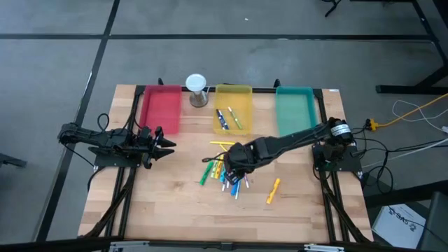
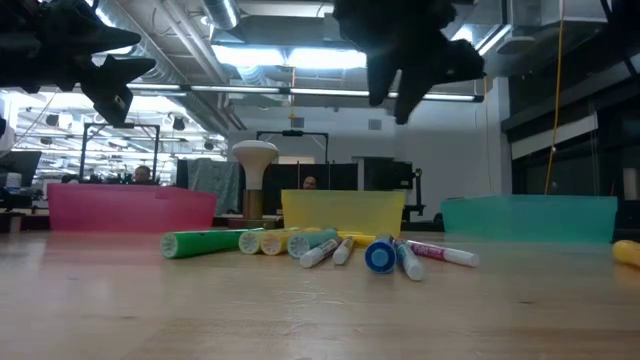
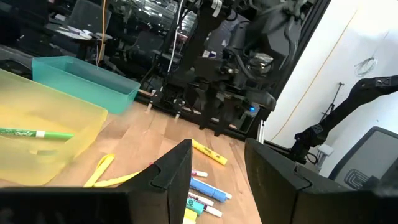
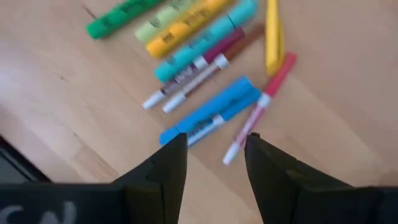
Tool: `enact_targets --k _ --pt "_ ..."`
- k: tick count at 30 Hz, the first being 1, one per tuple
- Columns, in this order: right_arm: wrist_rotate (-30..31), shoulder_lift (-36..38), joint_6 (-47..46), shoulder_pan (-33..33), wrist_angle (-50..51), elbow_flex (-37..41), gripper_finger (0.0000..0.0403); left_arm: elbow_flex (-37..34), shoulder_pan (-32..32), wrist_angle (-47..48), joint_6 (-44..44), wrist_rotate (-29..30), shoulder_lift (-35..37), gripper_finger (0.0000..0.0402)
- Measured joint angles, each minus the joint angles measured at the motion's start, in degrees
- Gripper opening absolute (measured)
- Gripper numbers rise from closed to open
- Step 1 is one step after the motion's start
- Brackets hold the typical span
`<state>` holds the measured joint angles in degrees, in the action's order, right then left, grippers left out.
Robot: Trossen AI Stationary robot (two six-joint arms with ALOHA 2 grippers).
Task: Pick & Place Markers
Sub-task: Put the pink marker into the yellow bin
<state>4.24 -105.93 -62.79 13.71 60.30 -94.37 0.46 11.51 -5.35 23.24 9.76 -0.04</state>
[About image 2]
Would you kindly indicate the thick teal marker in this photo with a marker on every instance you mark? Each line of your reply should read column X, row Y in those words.
column 300, row 246

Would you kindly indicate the thick orange-yellow marker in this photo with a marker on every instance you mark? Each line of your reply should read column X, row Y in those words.
column 272, row 244

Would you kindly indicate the gray fabric cover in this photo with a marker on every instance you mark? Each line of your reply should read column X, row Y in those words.
column 212, row 185

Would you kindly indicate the person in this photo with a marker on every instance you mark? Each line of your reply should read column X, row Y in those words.
column 142, row 175
column 309, row 183

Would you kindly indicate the thick light green marker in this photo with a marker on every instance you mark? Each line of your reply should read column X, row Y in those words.
column 249, row 242

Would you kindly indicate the thick dark green marker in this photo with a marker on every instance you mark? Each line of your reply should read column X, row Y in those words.
column 200, row 243

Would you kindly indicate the black partition panel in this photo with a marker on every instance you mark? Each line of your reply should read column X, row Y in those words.
column 285, row 180

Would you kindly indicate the black aluminium table frame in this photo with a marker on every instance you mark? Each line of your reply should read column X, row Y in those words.
column 222, row 222

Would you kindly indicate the long ceiling light strip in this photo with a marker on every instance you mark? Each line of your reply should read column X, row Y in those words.
column 235, row 89

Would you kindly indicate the thick blue marker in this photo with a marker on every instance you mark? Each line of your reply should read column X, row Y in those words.
column 380, row 257

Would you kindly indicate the black monitor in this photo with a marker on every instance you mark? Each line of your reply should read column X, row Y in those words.
column 20, row 167

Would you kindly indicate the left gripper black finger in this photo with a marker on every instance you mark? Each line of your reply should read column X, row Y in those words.
column 110, row 39
column 120, row 69

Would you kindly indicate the thin white marker pink label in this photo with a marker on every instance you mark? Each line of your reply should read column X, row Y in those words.
column 450, row 255

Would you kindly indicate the teal translucent plastic bin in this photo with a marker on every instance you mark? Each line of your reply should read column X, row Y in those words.
column 530, row 220

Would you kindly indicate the silver ventilation duct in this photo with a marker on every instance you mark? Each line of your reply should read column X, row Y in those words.
column 222, row 12

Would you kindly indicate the red translucent plastic bin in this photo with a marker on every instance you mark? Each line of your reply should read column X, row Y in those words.
column 125, row 210

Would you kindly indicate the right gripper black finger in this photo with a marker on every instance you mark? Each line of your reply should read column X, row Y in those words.
column 382, row 75
column 415, row 80

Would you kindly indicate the thin white marker blue label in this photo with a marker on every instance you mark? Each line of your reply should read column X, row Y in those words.
column 412, row 270

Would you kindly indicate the black metal rig frame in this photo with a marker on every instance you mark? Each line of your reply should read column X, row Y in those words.
column 122, row 125
column 292, row 133

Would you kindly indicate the yellow translucent plastic bin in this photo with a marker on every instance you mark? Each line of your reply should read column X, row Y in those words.
column 345, row 212

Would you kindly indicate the black equipment stand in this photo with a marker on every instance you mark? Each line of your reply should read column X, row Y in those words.
column 385, row 175

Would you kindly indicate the thick yellow marker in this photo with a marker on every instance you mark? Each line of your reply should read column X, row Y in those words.
column 627, row 252

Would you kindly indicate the white mushroom table lamp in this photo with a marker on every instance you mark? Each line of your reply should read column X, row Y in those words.
column 255, row 155

